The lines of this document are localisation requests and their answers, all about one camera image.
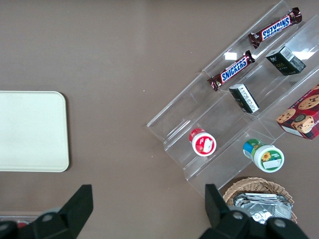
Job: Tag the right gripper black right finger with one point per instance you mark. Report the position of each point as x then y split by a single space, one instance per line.
219 214

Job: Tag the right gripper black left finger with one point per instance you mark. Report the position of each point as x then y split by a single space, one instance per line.
72 214

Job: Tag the small tan wicker basket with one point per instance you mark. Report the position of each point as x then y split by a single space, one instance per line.
254 184

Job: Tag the white rectangular plastic tray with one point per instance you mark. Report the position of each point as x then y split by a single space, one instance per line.
32 132

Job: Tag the silver foil packet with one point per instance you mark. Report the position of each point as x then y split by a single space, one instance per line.
261 209

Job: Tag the red round item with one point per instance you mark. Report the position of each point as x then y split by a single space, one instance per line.
21 225

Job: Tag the clear plastic container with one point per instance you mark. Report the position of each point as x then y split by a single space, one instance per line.
10 218

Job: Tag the red-lidded small jar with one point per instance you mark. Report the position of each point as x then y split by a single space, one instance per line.
203 144

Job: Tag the green-lidded sunflower jar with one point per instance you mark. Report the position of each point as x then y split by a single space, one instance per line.
269 156

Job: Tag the clear acrylic tiered display stand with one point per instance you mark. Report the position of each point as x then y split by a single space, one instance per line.
174 119

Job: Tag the black small carton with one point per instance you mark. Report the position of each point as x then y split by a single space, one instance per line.
244 98

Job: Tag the red chocolate chip cookie box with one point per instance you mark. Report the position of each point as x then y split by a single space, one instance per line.
304 117

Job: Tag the Snickers chocolate bar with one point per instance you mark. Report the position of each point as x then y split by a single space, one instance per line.
233 71
275 27

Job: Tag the dark green small carton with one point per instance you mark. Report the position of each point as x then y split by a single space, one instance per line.
284 62

